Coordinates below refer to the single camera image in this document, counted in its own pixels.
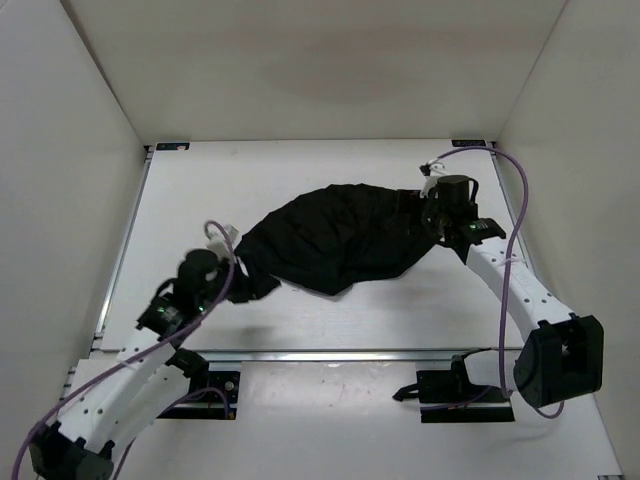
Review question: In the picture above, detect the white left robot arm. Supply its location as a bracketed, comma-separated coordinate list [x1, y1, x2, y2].
[21, 249, 236, 479]

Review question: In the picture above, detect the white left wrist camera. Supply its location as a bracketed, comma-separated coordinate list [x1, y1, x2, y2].
[205, 224, 239, 258]

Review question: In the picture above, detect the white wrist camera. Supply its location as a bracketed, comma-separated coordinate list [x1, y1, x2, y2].
[205, 224, 239, 258]
[419, 158, 449, 198]

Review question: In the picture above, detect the blue corner label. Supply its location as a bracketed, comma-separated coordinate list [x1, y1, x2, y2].
[451, 139, 487, 148]
[155, 142, 190, 151]

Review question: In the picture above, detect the blue right corner label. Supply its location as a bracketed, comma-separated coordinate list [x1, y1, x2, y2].
[451, 139, 487, 148]

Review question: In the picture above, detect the black pleated skirt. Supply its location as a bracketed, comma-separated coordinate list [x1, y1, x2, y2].
[235, 184, 436, 299]

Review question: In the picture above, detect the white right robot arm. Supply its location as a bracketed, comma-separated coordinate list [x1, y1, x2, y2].
[415, 174, 604, 409]

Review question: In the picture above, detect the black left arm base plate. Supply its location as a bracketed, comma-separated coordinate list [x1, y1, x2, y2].
[159, 363, 241, 421]

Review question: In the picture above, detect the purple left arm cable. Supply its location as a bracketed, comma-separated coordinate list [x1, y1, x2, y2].
[13, 220, 236, 480]

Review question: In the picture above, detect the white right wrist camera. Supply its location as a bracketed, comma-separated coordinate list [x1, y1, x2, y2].
[419, 158, 449, 198]

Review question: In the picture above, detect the blue left corner label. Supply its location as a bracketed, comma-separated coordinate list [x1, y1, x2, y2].
[155, 142, 190, 151]

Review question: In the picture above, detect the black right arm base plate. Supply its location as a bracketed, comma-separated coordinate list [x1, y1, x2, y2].
[416, 370, 515, 424]

